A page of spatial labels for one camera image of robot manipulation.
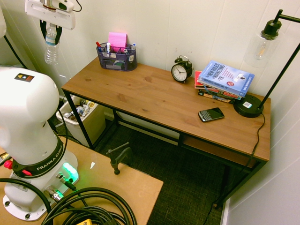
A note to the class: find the black keypad smartphone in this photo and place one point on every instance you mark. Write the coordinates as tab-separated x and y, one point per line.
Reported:
211	114

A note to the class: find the green packet in organizer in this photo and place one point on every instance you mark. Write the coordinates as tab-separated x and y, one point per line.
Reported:
118	63

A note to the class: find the red knob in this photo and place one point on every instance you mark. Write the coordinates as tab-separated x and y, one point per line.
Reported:
8	164

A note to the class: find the blue marketing book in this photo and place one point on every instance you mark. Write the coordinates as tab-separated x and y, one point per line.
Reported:
227	77

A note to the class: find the blue mesh desk organizer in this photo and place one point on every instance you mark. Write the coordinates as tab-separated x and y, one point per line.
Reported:
117	64

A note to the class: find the pink sticky note pad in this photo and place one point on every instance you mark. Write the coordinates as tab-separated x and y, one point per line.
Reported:
117	39

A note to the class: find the yellow control box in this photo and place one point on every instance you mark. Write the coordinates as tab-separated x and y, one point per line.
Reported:
84	222

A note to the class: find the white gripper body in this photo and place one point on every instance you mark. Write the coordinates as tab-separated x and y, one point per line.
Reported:
47	14

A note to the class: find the black desk lamp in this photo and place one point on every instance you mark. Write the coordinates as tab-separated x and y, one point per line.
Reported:
248	107

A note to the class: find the beige plastic trash bin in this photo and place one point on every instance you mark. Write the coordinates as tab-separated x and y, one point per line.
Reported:
93	124

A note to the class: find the wooden desk with black frame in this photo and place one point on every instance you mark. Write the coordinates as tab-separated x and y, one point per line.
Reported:
164	98

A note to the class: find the white paper scrap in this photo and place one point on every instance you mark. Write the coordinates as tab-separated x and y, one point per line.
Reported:
92	164

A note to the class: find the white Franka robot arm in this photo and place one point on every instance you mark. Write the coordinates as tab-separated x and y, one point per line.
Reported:
28	105

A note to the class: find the clear plastic water bottle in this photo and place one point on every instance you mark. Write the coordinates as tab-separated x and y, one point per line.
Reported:
51	47

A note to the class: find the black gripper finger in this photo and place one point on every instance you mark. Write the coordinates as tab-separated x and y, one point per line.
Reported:
59	35
42	30

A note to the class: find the black book with colourful spine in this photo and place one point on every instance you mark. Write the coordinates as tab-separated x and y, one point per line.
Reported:
215	96

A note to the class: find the plywood robot mounting board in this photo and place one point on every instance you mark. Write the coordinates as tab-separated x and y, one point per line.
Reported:
122	185

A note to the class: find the white and blue glue stick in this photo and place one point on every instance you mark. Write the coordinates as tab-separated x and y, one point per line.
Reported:
108	48

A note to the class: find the discarded clear plastic bottle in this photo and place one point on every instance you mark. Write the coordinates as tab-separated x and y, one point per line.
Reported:
80	110

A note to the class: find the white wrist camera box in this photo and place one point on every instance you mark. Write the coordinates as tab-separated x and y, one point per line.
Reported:
66	5

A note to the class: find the red marker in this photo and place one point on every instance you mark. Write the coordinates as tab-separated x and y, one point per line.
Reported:
98	44

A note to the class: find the black metal screw clamp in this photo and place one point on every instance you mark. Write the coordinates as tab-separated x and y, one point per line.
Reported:
118	157

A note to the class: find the white barcode price tag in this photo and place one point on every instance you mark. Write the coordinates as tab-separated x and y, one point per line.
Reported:
131	58

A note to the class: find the black twin bell alarm clock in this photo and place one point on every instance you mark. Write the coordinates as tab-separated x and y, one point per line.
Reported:
180	72

